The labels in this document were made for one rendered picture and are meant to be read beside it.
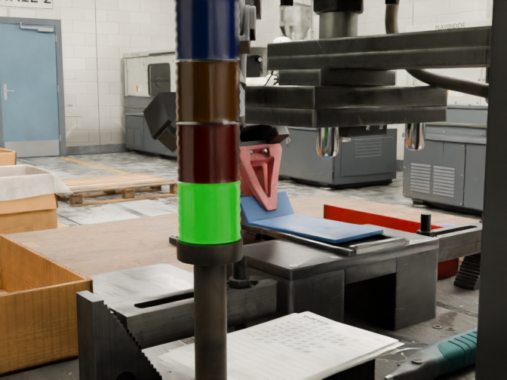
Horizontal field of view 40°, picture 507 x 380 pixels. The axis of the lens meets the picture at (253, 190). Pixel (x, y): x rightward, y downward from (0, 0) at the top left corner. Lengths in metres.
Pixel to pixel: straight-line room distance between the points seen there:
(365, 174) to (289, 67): 7.25
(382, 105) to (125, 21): 11.83
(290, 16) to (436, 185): 3.55
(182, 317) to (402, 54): 0.27
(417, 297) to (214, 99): 0.40
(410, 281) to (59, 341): 0.34
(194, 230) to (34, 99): 11.43
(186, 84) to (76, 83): 11.67
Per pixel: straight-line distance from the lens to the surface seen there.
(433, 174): 6.59
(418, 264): 0.73
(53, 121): 11.92
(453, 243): 0.82
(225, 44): 0.40
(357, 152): 7.81
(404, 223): 0.98
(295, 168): 8.12
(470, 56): 0.54
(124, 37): 12.41
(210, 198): 0.40
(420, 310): 0.75
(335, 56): 0.63
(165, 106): 0.77
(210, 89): 0.39
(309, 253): 0.66
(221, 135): 0.40
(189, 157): 0.40
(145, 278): 0.83
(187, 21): 0.40
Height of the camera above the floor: 1.14
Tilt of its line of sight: 8 degrees down
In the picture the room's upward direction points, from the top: straight up
